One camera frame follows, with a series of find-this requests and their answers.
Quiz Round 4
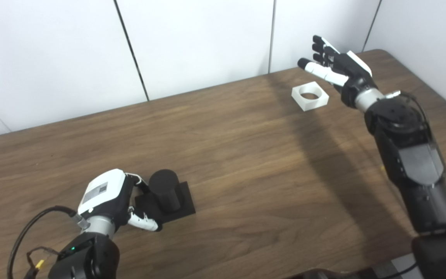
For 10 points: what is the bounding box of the black and white left hand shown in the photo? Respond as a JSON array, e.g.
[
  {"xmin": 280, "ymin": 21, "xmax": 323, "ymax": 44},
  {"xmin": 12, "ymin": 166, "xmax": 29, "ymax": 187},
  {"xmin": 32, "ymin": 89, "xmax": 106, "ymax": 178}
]
[{"xmin": 77, "ymin": 169, "xmax": 162, "ymax": 233}]

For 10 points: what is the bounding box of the black and white right hand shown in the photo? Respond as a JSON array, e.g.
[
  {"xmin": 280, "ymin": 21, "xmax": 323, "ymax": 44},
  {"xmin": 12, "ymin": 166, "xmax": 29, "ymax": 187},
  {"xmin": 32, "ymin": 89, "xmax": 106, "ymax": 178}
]
[{"xmin": 297, "ymin": 35, "xmax": 378, "ymax": 108}]

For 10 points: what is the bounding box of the white square piece with hole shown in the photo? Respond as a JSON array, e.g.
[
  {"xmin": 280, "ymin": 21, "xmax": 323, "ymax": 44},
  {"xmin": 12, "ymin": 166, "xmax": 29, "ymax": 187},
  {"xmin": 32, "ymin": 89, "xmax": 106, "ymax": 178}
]
[{"xmin": 292, "ymin": 81, "xmax": 329, "ymax": 112}]

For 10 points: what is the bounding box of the black peg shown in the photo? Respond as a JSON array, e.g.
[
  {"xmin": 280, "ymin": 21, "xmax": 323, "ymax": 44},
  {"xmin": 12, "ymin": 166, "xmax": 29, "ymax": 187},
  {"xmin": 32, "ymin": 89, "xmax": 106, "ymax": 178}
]
[{"xmin": 135, "ymin": 169, "xmax": 196, "ymax": 223}]

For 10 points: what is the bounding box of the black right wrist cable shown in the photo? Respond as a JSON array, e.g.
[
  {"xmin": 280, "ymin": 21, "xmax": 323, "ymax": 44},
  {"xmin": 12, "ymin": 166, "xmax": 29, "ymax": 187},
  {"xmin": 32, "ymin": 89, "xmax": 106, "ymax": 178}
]
[{"xmin": 386, "ymin": 91, "xmax": 431, "ymax": 128}]

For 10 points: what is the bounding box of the thick black left wrist cable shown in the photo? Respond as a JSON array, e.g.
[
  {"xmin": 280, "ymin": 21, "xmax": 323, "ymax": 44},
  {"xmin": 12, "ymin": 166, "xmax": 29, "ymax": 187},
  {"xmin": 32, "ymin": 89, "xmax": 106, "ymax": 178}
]
[{"xmin": 7, "ymin": 206, "xmax": 86, "ymax": 279}]

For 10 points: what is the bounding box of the thin cable with yellow tag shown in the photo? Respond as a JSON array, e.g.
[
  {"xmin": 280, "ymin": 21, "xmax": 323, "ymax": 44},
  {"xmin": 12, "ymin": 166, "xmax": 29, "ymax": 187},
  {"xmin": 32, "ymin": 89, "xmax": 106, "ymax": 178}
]
[{"xmin": 24, "ymin": 246, "xmax": 59, "ymax": 279}]

